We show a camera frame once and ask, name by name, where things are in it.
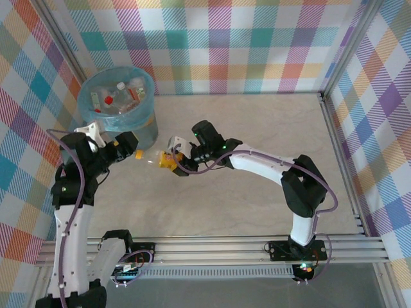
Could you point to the orange juice plastic bottle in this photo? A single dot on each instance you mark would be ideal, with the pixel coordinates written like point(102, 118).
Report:
point(138, 155)

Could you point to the aluminium frame corner post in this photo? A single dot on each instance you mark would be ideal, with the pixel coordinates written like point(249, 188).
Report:
point(64, 41)
point(351, 48)

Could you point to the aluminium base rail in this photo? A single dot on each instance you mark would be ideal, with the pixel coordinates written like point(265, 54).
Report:
point(208, 250)

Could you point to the waste bin with blue liner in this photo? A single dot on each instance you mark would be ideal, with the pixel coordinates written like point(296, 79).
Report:
point(147, 128)

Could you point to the green left controller board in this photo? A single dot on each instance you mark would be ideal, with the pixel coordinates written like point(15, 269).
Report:
point(126, 274)

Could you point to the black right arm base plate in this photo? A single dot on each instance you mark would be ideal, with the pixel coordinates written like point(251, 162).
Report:
point(279, 250)

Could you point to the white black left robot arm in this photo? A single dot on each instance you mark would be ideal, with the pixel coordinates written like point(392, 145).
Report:
point(72, 244)

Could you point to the right controller board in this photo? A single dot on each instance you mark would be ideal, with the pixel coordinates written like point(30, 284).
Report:
point(303, 268)

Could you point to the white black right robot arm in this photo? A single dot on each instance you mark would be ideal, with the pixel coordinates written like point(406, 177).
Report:
point(257, 163)

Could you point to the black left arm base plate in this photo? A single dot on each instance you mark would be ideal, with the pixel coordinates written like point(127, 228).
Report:
point(147, 248)

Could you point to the orange label white cap bottle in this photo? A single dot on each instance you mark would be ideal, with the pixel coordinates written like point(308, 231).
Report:
point(136, 93)

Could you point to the aluminium table side rail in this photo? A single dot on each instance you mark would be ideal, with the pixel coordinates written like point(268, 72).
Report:
point(337, 141)
point(41, 288)

